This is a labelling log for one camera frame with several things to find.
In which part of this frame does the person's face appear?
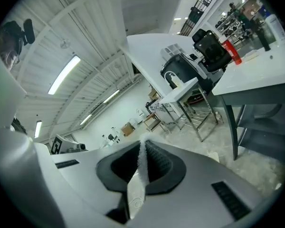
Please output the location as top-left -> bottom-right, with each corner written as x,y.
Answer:
0,21 -> 23,71

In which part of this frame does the wooden chair brown seat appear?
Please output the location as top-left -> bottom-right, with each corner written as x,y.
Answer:
143,112 -> 168,133

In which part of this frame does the white washbasin dark stand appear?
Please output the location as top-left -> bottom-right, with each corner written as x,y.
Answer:
211,40 -> 285,163

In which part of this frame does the white soap dish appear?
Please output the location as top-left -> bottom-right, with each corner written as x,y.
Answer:
244,51 -> 261,61

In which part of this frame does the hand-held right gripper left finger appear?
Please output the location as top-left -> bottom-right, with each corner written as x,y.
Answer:
52,140 -> 143,223

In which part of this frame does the black faucet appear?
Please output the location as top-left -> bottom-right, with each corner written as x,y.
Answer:
254,20 -> 271,52

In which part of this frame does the white glass-door cabinet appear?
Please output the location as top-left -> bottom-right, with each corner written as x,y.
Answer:
160,44 -> 181,59

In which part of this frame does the orange bottle white cap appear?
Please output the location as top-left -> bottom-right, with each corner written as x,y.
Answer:
218,37 -> 242,65

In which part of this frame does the black office chair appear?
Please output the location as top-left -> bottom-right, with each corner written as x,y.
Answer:
191,28 -> 233,73

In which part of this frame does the person's black printed shirt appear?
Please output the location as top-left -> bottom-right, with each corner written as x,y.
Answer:
10,117 -> 28,135

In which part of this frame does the white washbasin steel stand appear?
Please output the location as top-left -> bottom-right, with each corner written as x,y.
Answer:
158,76 -> 219,142

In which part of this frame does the white display shelf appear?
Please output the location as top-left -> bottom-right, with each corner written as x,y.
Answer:
215,15 -> 243,38

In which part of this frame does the white arched faucet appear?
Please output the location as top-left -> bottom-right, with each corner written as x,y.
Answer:
164,71 -> 179,90

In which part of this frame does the yellowish soap bottle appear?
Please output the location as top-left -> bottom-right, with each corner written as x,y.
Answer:
170,74 -> 182,89

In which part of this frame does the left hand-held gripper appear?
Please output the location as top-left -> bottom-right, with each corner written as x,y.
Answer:
51,133 -> 88,154

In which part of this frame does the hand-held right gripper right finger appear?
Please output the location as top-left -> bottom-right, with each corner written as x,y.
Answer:
133,140 -> 260,228

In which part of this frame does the dark grey trash bin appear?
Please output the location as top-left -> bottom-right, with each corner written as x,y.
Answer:
160,52 -> 213,102

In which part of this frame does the brown cardboard box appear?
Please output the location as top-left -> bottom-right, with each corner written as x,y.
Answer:
120,122 -> 133,137

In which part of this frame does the white towel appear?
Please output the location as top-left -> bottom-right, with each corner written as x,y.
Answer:
127,133 -> 166,219

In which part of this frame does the long tube light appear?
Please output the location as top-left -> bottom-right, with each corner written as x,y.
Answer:
48,55 -> 81,95
79,114 -> 93,125
102,89 -> 121,104

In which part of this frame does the white marble counter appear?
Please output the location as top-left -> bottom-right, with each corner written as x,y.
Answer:
146,101 -> 171,115

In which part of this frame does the black head-worn camera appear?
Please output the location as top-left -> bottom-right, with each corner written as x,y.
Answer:
22,19 -> 36,45

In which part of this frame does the black mezzanine railing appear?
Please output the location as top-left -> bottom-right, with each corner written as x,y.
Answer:
180,0 -> 224,37

